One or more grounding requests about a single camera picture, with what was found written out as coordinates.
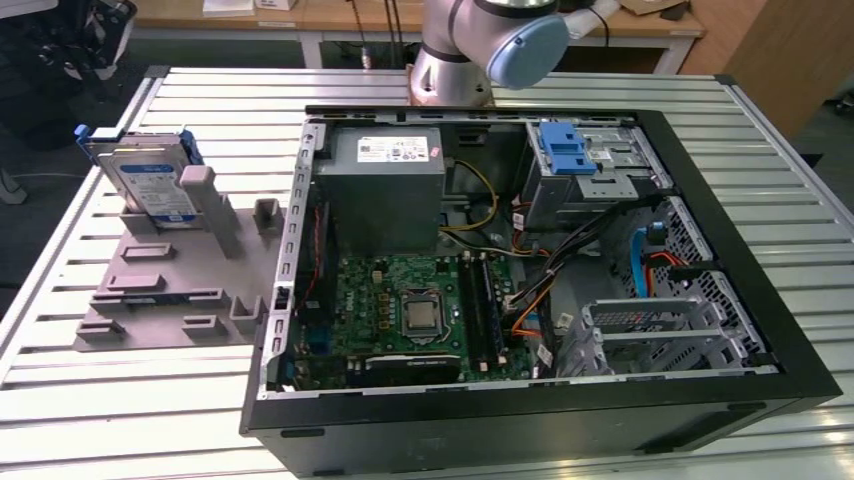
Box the hard disk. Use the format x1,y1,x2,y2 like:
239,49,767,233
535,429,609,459
74,124,206,231

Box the silver disk bay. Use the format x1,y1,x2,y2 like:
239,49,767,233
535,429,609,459
579,297,766,376

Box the wooden desk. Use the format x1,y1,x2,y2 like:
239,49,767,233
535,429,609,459
130,0,709,69

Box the grey stand foot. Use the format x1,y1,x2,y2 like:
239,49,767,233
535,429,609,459
0,167,28,206

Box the grey parts rack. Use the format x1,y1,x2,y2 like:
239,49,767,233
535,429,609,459
72,167,288,354

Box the grey power supply unit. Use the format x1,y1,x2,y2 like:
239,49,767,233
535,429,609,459
312,124,447,256

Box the green motherboard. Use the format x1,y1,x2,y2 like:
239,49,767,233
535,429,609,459
292,252,535,389

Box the silver CPU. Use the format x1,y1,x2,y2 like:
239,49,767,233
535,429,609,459
403,299,443,334

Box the blue drive latch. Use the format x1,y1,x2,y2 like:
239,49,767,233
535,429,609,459
539,122,599,176

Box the CPU socket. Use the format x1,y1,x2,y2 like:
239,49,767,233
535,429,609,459
396,287,453,347

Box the black RAM slot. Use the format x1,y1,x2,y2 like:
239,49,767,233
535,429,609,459
462,253,489,371

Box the installed RAM stick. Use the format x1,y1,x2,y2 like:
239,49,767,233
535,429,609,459
479,253,510,369

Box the black graphics card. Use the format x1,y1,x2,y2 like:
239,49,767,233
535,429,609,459
346,352,463,389

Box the silver drive cage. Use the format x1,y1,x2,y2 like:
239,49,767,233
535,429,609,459
519,119,675,231

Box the brown cardboard piece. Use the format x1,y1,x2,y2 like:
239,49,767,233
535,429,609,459
619,0,689,21

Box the black open PC case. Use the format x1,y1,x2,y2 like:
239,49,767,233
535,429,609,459
238,103,843,479

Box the wooden cabinet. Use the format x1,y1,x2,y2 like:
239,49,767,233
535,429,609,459
679,0,854,146

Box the black cable with metal plug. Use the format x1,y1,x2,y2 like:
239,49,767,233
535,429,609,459
356,0,375,70

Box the yellow wires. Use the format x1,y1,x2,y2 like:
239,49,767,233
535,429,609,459
439,159,502,234

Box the black cable bundle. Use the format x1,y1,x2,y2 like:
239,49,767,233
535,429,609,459
510,207,629,321

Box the blue wire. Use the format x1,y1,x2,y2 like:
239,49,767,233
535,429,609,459
630,224,669,301

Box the red orange power wire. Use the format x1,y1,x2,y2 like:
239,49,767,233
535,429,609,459
650,252,719,281

